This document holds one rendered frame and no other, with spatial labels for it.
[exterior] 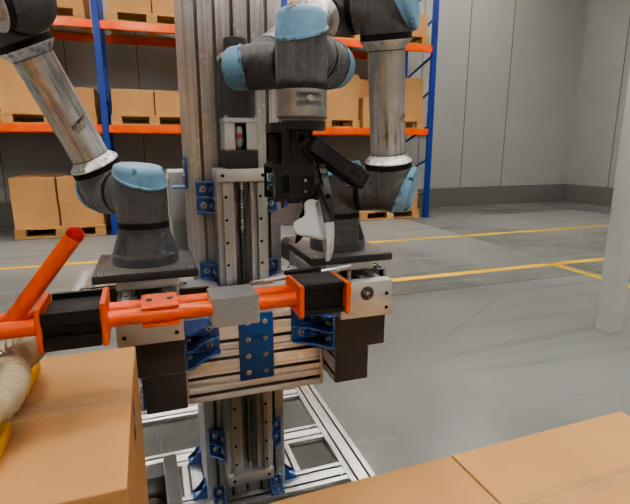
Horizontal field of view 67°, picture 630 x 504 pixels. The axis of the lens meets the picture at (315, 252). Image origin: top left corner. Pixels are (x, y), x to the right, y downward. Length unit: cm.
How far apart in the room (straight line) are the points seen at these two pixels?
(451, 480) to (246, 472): 61
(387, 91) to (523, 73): 1111
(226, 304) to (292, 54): 36
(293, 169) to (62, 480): 47
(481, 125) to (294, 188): 1084
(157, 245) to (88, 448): 58
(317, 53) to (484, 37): 1096
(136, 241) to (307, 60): 62
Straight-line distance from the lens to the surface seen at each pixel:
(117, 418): 74
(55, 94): 122
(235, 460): 153
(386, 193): 119
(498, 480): 131
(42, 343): 71
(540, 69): 1255
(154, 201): 115
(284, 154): 71
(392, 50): 116
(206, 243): 137
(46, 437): 73
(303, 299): 72
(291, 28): 72
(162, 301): 71
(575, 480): 138
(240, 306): 71
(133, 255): 115
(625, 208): 385
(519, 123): 1215
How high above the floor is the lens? 131
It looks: 13 degrees down
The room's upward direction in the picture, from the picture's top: straight up
